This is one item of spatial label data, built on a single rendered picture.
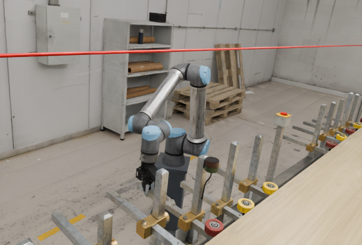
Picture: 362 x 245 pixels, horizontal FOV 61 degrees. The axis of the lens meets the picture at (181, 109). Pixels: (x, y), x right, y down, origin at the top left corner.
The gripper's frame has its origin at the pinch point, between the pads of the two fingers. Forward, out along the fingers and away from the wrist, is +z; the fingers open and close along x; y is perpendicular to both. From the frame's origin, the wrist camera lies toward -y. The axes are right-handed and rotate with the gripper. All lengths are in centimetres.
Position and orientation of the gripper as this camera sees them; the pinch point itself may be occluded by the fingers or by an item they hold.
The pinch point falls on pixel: (148, 195)
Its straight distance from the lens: 167.0
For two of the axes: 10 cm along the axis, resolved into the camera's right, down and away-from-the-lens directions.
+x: -6.9, 1.6, -7.1
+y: -7.2, -3.0, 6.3
